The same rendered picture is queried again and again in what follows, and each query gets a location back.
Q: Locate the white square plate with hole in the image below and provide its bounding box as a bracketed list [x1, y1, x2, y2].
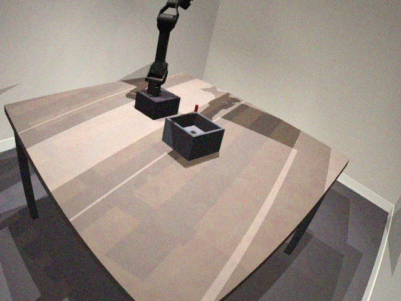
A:
[184, 125, 204, 135]

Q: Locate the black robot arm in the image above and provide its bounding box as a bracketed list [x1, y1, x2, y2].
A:
[144, 0, 190, 97]

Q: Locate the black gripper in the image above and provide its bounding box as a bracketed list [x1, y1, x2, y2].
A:
[179, 1, 191, 9]

